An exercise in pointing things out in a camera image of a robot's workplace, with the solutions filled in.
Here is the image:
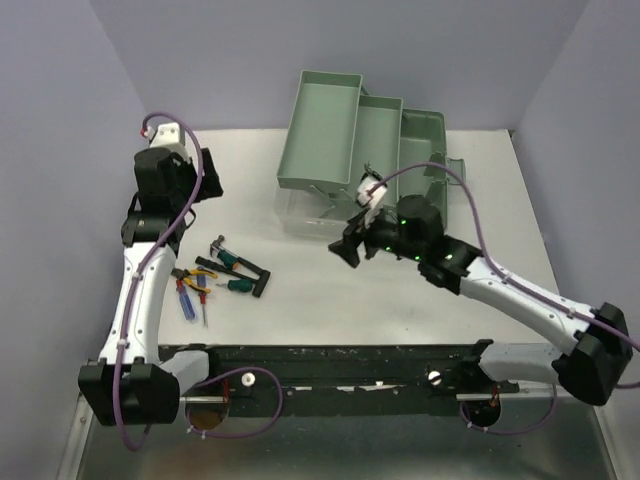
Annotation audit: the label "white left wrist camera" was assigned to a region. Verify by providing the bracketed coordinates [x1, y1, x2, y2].
[149, 122, 192, 163]

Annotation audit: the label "black T-handle wrench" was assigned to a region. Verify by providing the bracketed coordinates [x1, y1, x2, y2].
[195, 256, 271, 298]

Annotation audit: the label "green handled hammer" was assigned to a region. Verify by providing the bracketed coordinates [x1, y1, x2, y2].
[209, 235, 239, 270]

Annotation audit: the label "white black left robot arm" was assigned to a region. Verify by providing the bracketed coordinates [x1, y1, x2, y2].
[78, 147, 223, 426]

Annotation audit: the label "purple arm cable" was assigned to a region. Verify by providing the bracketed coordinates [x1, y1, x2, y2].
[113, 113, 285, 451]
[367, 162, 640, 435]

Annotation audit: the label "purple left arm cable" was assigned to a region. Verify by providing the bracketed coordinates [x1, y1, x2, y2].
[113, 113, 285, 451]

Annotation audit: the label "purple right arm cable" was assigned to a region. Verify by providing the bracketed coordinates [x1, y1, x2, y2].
[367, 162, 640, 435]

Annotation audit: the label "red handled thin screwdriver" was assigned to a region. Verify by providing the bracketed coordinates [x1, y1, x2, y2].
[198, 291, 208, 328]

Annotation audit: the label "yellow handled pliers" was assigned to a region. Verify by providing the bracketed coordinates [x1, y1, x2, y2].
[171, 268, 218, 295]

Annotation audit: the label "blue handled screwdriver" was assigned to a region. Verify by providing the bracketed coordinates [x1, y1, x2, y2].
[176, 279, 196, 321]

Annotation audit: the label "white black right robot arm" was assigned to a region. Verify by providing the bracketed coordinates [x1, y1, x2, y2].
[328, 195, 633, 406]

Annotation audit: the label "black mounting base rail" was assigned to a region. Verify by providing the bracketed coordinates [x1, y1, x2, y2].
[154, 339, 521, 419]

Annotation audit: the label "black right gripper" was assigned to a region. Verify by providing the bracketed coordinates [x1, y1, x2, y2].
[328, 200, 424, 269]

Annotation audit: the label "aluminium extrusion frame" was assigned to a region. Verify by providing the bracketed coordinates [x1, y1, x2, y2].
[56, 394, 94, 480]

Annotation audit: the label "small black pliers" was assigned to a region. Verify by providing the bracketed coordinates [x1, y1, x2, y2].
[363, 162, 378, 177]

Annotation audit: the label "green plastic tool box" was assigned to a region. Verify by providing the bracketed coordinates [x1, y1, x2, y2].
[274, 70, 466, 238]

